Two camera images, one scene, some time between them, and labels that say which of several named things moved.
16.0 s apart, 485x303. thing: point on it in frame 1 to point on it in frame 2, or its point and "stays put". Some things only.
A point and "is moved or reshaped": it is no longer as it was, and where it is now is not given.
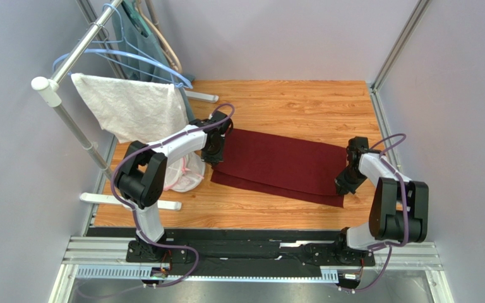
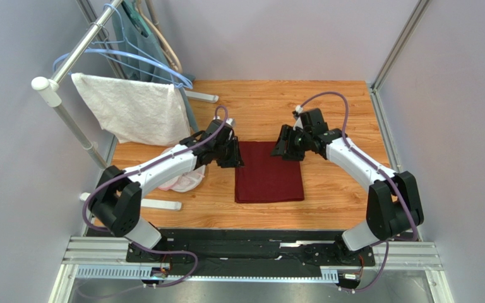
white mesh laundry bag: [185, 173] stays put
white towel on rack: [132, 111] stays put
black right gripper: [347, 181] to [287, 144]
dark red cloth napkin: [290, 166] is moved or reshaped
